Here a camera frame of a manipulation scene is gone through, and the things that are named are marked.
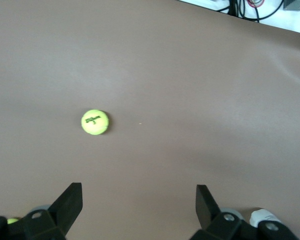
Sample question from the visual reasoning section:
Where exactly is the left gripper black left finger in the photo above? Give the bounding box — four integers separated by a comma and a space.
0, 182, 84, 240

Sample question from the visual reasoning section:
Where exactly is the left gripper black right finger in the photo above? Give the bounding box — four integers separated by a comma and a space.
191, 184, 300, 240

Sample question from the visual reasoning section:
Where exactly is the brown table mat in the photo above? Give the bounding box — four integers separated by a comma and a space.
0, 0, 300, 240

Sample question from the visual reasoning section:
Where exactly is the black floor cable bundle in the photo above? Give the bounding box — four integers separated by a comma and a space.
216, 0, 300, 35

